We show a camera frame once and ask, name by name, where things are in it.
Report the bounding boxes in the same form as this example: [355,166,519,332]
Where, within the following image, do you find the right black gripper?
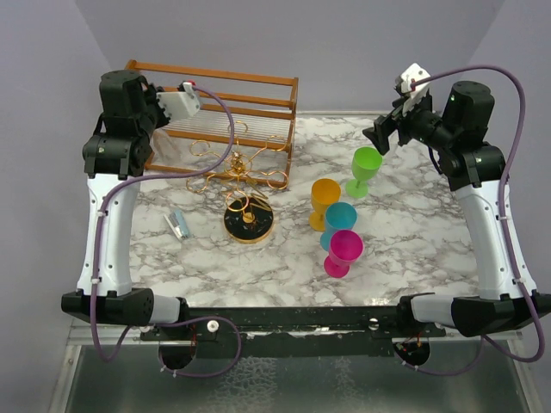
[363,89,457,154]

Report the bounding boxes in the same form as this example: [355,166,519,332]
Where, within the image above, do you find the clear wine glass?
[152,129,181,162]

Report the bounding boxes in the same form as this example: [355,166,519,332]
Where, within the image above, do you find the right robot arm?
[362,81,550,336]

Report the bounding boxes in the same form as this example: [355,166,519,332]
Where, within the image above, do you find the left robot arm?
[61,70,200,340]

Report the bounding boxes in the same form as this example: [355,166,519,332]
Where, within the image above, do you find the wooden dish rack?
[126,59,299,174]

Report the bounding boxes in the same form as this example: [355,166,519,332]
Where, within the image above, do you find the green plastic goblet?
[345,146,383,199]

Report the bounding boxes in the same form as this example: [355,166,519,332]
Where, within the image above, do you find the small blue white packet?
[164,209,190,241]

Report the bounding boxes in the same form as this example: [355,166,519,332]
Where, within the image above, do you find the orange plastic goblet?
[309,178,341,231]

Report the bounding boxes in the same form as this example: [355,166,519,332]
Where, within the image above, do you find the blue plastic goblet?
[320,201,357,251]

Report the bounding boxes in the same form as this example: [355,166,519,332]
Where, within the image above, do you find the pink plastic goblet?
[324,230,364,278]

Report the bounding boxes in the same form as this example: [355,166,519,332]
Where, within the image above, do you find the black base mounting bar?
[140,305,445,359]

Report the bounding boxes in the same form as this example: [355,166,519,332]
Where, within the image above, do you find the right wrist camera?
[395,63,430,115]

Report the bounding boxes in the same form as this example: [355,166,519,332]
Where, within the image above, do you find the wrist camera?
[157,82,201,123]
[395,63,430,115]

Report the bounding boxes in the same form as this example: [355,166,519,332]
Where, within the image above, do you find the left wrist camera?
[157,82,201,123]

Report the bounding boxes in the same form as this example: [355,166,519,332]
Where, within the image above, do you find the gold wire wine glass rack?
[186,120,294,244]

